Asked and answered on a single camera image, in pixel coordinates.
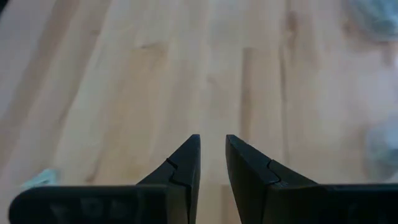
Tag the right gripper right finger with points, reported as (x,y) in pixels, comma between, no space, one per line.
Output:
(258,193)

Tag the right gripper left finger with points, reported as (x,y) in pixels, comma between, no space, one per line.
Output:
(177,193)

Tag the blurry grey object right edge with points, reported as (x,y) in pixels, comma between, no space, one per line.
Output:
(384,149)

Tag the green white sweetener packet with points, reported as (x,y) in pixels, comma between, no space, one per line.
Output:
(43,179)

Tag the blurry grey object top right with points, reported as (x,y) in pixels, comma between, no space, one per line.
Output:
(376,18)

